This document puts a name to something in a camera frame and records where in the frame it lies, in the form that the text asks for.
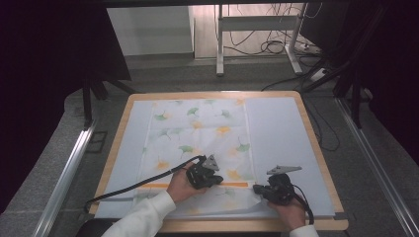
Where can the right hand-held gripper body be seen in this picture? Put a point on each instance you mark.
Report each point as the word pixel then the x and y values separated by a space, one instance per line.
pixel 281 189

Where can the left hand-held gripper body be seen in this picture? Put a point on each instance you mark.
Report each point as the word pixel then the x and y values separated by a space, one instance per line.
pixel 197 174

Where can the person's left hand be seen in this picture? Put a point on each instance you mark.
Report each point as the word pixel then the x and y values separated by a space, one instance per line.
pixel 179 189

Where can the person's right hand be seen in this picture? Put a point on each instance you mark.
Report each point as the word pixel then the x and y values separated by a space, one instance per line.
pixel 291 214

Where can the wooden table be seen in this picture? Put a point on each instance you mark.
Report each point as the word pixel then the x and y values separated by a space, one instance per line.
pixel 214 226

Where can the white table mat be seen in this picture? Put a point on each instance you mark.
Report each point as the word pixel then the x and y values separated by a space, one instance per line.
pixel 283 131

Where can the grey tape piece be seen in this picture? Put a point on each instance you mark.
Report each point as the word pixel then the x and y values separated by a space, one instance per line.
pixel 340 216

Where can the black floor grid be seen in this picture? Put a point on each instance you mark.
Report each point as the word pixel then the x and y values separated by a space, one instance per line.
pixel 96 142

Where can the black rounded seat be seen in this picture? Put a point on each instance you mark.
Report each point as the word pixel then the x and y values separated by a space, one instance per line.
pixel 92 228

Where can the black metal stand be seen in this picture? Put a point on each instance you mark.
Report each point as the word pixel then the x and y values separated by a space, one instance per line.
pixel 87 102
pixel 355 95

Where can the white power strip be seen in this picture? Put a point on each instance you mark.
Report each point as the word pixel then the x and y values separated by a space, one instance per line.
pixel 318 74

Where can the white cabinet panel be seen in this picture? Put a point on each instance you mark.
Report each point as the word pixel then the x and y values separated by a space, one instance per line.
pixel 150 31

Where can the dark curtain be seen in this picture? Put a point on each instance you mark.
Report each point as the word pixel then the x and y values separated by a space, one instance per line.
pixel 395 65
pixel 39 82

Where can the aluminium rail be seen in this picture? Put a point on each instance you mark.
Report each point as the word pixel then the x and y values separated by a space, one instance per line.
pixel 62 184
pixel 378 164

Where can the white metal desk frame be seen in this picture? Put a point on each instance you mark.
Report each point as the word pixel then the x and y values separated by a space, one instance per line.
pixel 257 23

